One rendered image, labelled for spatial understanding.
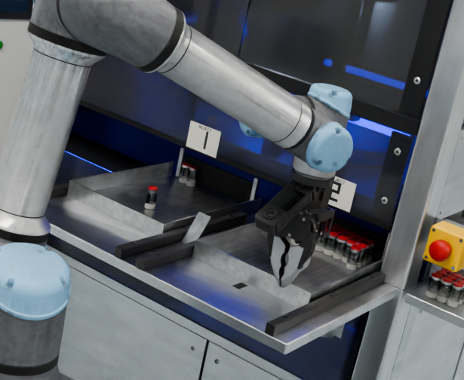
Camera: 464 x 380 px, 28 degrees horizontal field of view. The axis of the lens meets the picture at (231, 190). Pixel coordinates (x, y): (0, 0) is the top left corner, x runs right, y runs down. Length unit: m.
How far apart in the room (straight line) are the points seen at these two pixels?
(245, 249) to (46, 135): 0.64
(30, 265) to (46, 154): 0.17
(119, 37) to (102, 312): 1.24
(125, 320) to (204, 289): 0.67
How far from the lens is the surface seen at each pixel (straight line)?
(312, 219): 1.62
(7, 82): 2.27
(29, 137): 1.37
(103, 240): 1.80
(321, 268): 1.88
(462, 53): 1.77
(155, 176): 2.20
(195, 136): 2.08
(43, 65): 1.35
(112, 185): 2.09
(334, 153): 1.41
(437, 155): 1.80
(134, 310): 2.29
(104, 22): 1.23
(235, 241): 1.90
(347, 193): 1.89
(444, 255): 1.79
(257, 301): 1.67
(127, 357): 2.35
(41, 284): 1.29
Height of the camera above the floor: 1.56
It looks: 18 degrees down
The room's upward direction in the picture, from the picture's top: 12 degrees clockwise
